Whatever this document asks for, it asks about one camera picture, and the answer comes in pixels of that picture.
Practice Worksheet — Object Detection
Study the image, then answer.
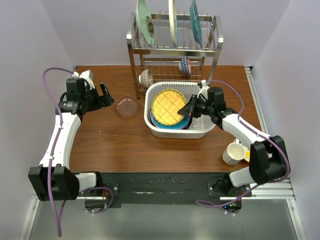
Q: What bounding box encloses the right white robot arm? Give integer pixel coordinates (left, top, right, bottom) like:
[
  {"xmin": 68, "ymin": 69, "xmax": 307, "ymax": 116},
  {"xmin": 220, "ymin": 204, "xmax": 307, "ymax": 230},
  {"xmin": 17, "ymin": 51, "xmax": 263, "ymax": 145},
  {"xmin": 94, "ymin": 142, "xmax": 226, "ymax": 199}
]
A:
[{"xmin": 177, "ymin": 87, "xmax": 291, "ymax": 197}]

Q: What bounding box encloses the teal yellow patterned saucer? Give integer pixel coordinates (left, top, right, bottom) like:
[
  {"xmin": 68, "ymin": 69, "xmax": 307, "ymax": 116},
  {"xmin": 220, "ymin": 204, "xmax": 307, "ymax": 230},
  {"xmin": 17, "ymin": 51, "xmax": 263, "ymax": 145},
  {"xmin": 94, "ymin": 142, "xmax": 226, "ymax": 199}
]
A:
[{"xmin": 243, "ymin": 150, "xmax": 250, "ymax": 163}]

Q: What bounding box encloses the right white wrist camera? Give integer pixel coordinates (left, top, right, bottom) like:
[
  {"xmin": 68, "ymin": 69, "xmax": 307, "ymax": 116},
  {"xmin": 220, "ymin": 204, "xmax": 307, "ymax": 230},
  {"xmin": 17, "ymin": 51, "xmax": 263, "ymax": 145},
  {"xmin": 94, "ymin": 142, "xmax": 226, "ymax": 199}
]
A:
[{"xmin": 197, "ymin": 79, "xmax": 209, "ymax": 99}]

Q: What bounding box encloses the green leaf pattern plate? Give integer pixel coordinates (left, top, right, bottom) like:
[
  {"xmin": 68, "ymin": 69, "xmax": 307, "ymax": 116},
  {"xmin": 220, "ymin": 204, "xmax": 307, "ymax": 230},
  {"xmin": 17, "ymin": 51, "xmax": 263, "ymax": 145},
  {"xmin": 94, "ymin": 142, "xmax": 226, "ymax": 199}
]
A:
[{"xmin": 151, "ymin": 88, "xmax": 187, "ymax": 126}]

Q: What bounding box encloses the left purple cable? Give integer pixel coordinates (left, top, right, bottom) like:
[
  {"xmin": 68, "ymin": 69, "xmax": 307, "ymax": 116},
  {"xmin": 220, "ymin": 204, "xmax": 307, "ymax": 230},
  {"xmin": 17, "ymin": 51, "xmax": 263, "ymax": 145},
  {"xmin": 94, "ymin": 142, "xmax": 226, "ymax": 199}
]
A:
[{"xmin": 42, "ymin": 67, "xmax": 115, "ymax": 238}]

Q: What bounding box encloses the blue zigzag bowl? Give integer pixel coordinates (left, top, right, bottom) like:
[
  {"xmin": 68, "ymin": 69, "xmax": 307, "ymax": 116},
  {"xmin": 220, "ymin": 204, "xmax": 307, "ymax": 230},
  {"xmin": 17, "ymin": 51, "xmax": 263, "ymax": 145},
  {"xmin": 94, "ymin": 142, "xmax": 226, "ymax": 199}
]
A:
[{"xmin": 179, "ymin": 56, "xmax": 191, "ymax": 76}]

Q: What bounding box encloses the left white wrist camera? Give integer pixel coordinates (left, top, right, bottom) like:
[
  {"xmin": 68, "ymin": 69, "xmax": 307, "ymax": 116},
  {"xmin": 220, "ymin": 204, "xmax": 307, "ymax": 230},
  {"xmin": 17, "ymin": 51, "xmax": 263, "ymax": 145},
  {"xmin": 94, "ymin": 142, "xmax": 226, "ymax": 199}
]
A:
[{"xmin": 71, "ymin": 70, "xmax": 96, "ymax": 90}]

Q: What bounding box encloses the white plastic bin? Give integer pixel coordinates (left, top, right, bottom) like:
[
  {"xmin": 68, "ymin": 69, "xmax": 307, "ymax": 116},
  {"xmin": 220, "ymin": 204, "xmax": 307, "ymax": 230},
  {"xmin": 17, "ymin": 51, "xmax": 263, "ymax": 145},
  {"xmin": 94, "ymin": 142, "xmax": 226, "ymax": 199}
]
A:
[{"xmin": 144, "ymin": 80, "xmax": 216, "ymax": 139}]

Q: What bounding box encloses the lavender plate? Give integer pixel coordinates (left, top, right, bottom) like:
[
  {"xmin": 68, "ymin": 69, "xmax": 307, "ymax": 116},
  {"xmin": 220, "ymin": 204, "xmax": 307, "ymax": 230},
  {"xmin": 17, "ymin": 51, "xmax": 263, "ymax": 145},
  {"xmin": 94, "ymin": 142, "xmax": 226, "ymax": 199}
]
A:
[{"xmin": 149, "ymin": 110, "xmax": 156, "ymax": 126}]

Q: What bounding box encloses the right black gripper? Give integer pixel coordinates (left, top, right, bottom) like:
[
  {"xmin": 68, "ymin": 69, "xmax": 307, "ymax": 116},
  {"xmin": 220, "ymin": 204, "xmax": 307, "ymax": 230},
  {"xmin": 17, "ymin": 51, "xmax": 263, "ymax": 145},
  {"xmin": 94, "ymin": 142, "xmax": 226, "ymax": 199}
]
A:
[{"xmin": 178, "ymin": 94, "xmax": 214, "ymax": 119}]

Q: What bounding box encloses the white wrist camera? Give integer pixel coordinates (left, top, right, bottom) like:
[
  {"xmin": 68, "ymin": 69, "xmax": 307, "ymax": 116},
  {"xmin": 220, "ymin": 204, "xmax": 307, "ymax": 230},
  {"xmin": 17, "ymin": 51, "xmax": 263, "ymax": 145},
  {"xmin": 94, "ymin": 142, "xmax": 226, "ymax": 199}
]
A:
[
  {"xmin": 71, "ymin": 70, "xmax": 96, "ymax": 90},
  {"xmin": 197, "ymin": 79, "xmax": 209, "ymax": 99}
]

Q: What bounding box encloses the steel dish rack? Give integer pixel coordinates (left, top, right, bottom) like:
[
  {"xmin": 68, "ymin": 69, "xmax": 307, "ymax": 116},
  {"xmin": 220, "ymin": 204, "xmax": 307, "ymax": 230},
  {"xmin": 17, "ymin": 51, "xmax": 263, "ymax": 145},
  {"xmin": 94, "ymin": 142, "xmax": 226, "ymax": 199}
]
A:
[{"xmin": 126, "ymin": 13, "xmax": 224, "ymax": 99}]

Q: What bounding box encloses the cream rimmed plate in rack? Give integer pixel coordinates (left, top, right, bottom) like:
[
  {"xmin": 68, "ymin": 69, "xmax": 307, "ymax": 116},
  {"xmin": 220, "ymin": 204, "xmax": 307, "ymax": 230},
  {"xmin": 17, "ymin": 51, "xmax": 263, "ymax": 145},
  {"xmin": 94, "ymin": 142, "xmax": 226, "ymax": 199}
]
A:
[{"xmin": 168, "ymin": 0, "xmax": 178, "ymax": 48}]

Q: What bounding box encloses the blue dotted scalloped plate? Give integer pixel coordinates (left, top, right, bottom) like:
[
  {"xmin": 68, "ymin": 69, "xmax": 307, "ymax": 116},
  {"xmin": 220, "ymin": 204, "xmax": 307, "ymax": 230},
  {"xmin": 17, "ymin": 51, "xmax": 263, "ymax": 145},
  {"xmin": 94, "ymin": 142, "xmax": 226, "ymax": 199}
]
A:
[{"xmin": 153, "ymin": 116, "xmax": 193, "ymax": 130}]

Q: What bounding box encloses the mint floral plate in rack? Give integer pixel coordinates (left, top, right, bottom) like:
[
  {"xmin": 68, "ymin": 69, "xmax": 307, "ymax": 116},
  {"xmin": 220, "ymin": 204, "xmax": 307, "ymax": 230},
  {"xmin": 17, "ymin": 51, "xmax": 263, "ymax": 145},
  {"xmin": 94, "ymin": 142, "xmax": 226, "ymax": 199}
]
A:
[{"xmin": 135, "ymin": 0, "xmax": 155, "ymax": 46}]

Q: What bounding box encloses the brown patterned bowl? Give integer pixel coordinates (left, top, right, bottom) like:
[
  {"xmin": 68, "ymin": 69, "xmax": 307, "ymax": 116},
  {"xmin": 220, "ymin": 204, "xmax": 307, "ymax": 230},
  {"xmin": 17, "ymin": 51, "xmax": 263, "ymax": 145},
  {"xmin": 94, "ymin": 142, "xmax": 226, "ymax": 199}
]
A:
[{"xmin": 138, "ymin": 68, "xmax": 154, "ymax": 89}]

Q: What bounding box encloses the white ceramic mug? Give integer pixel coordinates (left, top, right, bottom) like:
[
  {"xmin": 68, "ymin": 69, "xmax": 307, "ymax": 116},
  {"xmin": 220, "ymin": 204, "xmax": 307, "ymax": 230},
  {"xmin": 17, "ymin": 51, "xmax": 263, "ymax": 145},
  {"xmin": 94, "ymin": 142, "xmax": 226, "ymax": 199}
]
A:
[{"xmin": 222, "ymin": 139, "xmax": 246, "ymax": 165}]

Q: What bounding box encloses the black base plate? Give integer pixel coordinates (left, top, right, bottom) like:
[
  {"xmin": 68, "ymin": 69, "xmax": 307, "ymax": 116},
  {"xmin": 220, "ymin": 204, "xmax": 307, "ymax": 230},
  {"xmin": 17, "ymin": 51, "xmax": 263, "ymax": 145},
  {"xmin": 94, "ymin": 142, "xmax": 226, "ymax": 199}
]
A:
[{"xmin": 72, "ymin": 171, "xmax": 278, "ymax": 210}]

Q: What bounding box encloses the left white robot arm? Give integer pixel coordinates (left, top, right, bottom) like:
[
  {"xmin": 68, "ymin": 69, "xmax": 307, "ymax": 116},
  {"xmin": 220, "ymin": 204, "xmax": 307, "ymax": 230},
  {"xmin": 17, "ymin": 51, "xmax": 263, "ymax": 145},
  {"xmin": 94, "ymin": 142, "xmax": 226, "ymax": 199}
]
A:
[{"xmin": 28, "ymin": 77, "xmax": 114, "ymax": 201}]

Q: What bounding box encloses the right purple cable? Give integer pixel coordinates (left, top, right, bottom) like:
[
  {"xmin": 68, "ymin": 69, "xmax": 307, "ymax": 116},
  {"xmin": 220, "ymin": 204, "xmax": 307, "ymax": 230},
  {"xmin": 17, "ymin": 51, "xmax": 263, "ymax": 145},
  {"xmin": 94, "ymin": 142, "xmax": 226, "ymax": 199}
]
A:
[{"xmin": 195, "ymin": 79, "xmax": 291, "ymax": 216}]

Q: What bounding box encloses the purple cable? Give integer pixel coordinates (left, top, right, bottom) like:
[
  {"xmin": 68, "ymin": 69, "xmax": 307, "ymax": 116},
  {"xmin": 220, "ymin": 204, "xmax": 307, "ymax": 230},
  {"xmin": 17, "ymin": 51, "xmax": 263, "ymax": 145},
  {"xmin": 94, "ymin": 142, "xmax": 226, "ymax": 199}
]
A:
[
  {"xmin": 195, "ymin": 79, "xmax": 291, "ymax": 216},
  {"xmin": 42, "ymin": 67, "xmax": 115, "ymax": 238}
]

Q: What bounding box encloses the clear glass plate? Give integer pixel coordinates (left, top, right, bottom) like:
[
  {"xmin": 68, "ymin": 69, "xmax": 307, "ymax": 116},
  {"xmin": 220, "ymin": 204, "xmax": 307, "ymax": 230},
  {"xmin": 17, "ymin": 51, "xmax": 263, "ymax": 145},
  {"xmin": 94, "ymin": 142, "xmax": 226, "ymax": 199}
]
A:
[{"xmin": 113, "ymin": 95, "xmax": 141, "ymax": 119}]

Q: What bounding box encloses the teal plate in rack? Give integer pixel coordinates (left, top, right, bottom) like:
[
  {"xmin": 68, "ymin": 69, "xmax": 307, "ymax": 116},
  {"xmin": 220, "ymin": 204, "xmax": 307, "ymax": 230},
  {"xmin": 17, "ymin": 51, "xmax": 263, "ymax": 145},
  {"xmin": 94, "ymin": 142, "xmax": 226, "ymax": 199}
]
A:
[{"xmin": 189, "ymin": 0, "xmax": 203, "ymax": 49}]

